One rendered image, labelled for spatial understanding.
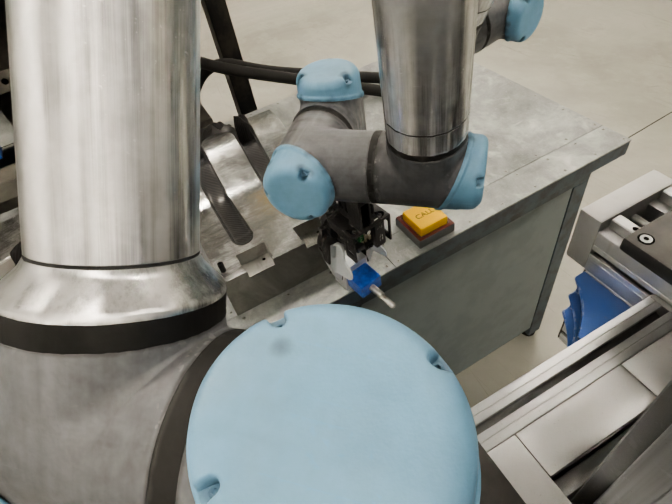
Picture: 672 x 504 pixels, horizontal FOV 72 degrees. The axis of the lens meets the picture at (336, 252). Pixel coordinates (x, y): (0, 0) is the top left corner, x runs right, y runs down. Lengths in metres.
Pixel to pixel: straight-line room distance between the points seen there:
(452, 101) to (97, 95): 0.26
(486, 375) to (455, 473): 1.45
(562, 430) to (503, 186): 0.57
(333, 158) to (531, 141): 0.73
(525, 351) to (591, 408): 1.14
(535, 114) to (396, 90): 0.86
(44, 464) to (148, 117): 0.16
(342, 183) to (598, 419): 0.35
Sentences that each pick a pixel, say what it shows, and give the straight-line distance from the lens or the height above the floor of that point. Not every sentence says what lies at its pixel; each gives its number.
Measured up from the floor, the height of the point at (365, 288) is 0.84.
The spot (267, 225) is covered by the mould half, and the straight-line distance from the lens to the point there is 0.83.
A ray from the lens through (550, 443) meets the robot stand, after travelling 0.54.
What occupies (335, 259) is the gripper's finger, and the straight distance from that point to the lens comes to 0.74.
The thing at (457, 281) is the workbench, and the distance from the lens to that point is 1.12.
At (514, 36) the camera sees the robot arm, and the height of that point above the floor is 1.13.
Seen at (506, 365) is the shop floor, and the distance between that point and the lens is 1.67.
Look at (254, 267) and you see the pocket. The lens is 0.81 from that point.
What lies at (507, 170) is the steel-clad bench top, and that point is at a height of 0.80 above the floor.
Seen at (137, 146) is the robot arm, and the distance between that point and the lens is 0.23.
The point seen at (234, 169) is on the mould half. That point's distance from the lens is 0.96.
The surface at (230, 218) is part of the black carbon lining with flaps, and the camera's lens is 0.89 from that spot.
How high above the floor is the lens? 1.44
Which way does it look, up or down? 47 degrees down
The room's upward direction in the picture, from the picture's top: 12 degrees counter-clockwise
